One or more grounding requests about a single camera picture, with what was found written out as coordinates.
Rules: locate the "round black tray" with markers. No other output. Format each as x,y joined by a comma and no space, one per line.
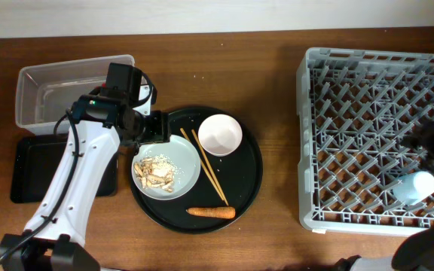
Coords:
240,173

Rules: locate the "food scraps and rice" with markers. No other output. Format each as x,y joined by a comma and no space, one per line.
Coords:
156,172

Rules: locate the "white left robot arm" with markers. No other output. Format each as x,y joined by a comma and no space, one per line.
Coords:
54,237

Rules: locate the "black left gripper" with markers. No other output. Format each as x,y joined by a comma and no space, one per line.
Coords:
160,132

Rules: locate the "black rectangular tray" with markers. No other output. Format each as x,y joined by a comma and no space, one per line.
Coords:
36,161

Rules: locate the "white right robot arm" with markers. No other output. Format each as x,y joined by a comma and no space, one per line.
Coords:
417,251

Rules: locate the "light blue cup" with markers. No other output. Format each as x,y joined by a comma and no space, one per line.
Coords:
414,187

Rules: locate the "light grey plate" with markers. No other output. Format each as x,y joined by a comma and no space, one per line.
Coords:
183,155

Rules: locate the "orange carrot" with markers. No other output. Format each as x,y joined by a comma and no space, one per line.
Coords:
217,212

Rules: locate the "clear plastic bin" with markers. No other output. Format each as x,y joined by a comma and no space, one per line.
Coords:
44,92

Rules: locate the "pink bowl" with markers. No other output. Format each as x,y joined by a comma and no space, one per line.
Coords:
220,135

